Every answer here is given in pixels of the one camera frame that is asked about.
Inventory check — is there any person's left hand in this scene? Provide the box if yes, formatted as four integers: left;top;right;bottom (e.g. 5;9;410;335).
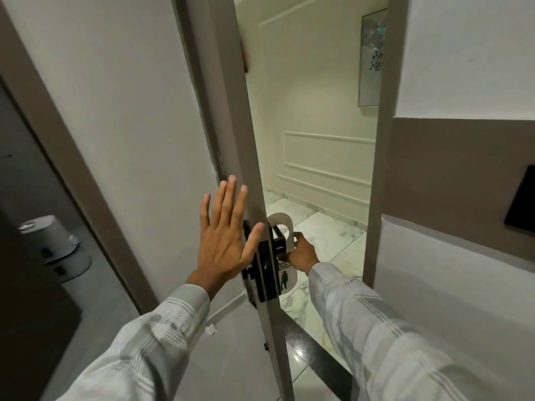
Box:
186;175;265;300

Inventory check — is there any person's right hand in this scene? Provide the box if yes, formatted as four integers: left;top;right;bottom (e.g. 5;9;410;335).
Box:
278;232;322;277

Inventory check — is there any silver door handle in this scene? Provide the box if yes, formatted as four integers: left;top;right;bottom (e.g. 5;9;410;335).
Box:
272;225;292;254

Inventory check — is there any white room door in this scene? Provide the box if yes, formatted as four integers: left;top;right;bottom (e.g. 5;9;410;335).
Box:
172;0;296;401

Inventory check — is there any person's right forearm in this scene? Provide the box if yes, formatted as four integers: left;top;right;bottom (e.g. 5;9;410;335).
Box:
308;261;535;401

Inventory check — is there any person's left forearm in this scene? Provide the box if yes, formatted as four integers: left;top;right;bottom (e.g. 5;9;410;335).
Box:
58;284;211;401

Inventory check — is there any black door lock body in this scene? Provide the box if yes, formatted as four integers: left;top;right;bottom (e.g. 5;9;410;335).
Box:
242;219;282;306

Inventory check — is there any white door hanger sign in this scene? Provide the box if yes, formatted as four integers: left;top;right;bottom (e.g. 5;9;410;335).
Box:
266;212;310;298

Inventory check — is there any dark stone threshold strip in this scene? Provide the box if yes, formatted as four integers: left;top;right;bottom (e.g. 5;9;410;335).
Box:
283;307;357;401

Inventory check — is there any white waste bin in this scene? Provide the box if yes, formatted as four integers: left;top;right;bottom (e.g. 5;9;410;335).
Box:
17;215;93;285

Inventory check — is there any brown door frame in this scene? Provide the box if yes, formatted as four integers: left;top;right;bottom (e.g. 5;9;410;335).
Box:
0;1;160;316

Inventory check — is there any grey door frame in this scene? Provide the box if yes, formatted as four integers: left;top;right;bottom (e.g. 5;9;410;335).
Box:
362;0;413;290

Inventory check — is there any framed wall picture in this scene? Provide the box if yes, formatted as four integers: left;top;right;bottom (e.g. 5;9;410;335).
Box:
358;8;389;107

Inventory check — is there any black wall panel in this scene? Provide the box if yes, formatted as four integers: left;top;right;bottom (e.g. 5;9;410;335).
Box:
504;164;535;237

